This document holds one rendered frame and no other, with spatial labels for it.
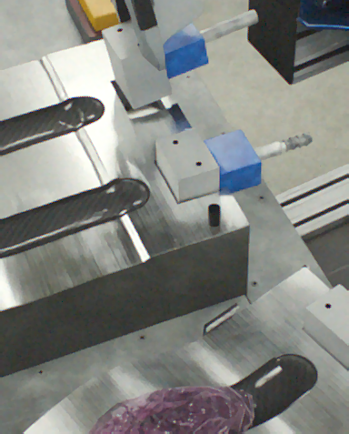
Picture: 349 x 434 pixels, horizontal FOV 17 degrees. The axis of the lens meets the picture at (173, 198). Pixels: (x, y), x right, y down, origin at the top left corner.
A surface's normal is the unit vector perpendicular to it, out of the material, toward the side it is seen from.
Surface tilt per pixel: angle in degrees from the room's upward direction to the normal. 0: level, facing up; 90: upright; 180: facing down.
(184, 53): 82
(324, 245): 0
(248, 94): 0
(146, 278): 90
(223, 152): 0
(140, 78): 82
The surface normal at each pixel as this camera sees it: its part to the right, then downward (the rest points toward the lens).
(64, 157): -0.06, -0.66
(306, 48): 0.50, 0.64
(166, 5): 0.32, 0.44
